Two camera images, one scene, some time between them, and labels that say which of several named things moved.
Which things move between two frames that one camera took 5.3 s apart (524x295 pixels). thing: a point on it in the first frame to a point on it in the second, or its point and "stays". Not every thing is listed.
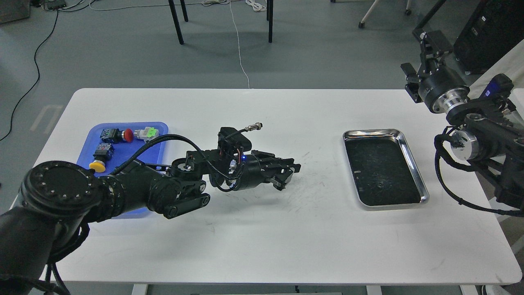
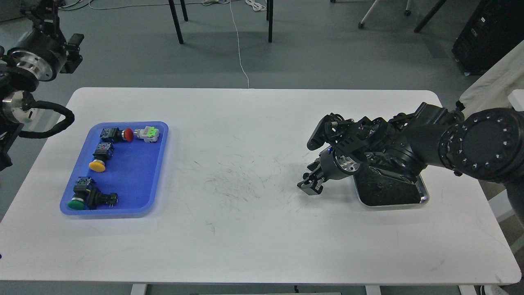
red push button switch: [116, 135] stays
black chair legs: [269, 8] stays
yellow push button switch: [102, 153] stays
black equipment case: [495, 27] stays
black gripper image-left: [253, 173] to [39, 55]
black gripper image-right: [442, 88] to [333, 167]
